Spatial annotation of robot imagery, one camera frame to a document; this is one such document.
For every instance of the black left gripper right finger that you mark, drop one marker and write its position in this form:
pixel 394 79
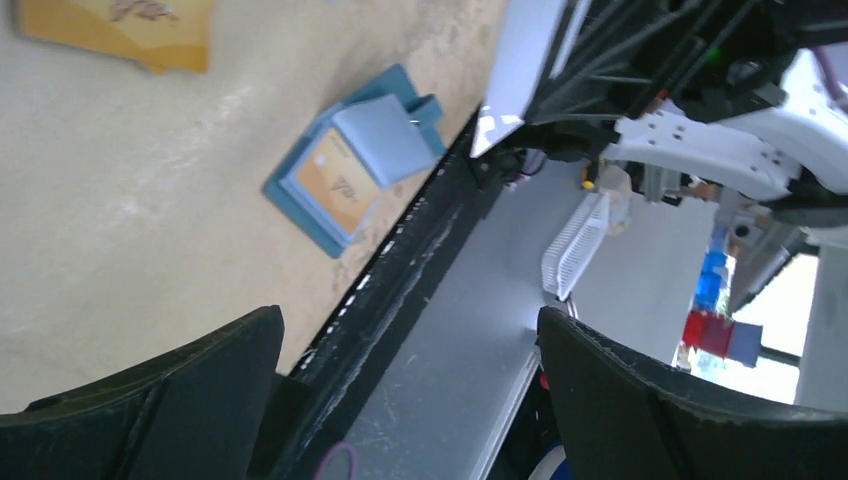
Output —
pixel 624 415

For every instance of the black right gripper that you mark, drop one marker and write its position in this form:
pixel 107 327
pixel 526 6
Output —
pixel 713 59

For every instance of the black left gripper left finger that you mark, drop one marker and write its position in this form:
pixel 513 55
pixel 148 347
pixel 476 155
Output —
pixel 191 413

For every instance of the blue leather card holder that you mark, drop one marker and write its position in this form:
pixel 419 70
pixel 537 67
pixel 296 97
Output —
pixel 390 127

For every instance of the single orange credit card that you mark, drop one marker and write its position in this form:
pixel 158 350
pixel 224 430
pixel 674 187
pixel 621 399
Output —
pixel 336 180

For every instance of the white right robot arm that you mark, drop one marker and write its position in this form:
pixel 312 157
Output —
pixel 790 158

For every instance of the white plastic basket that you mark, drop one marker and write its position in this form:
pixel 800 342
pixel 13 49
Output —
pixel 572 249

